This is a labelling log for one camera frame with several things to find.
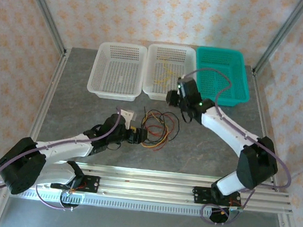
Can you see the teal perforated plastic basket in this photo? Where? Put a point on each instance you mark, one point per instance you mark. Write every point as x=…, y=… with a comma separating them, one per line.
x=220, y=74

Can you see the aluminium frame post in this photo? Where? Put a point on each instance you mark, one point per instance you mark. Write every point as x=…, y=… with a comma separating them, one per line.
x=284, y=32
x=43, y=10

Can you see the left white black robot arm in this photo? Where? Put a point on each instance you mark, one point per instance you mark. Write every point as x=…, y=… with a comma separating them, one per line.
x=64, y=147

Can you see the aluminium mounting rail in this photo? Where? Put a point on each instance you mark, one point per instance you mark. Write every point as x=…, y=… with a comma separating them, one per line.
x=146, y=186

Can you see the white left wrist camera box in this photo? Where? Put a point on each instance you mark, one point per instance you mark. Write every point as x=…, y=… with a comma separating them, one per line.
x=128, y=116

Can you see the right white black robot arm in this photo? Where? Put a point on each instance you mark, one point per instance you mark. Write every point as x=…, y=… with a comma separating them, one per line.
x=228, y=132

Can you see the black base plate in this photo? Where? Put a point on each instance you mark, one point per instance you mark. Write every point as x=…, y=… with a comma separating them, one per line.
x=92, y=184
x=199, y=195

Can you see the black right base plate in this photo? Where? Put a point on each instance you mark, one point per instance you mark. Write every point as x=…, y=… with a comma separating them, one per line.
x=199, y=195

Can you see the white perforated plastic basket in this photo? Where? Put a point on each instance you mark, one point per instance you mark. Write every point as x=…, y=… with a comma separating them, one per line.
x=169, y=72
x=116, y=70

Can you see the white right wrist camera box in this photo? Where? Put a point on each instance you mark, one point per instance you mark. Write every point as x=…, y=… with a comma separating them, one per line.
x=184, y=77

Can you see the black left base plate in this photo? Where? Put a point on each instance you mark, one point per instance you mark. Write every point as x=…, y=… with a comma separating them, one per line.
x=92, y=184

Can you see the patterned backdrop cloth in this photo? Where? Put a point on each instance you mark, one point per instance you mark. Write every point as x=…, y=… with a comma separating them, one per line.
x=162, y=11

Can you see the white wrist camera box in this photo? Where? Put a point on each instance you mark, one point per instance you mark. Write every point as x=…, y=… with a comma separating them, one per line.
x=128, y=116
x=184, y=77

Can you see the grey metal shelf panel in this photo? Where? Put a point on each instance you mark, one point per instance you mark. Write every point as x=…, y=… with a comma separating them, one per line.
x=139, y=226

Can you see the small green circuit board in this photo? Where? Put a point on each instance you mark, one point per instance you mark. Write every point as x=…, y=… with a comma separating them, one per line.
x=236, y=209

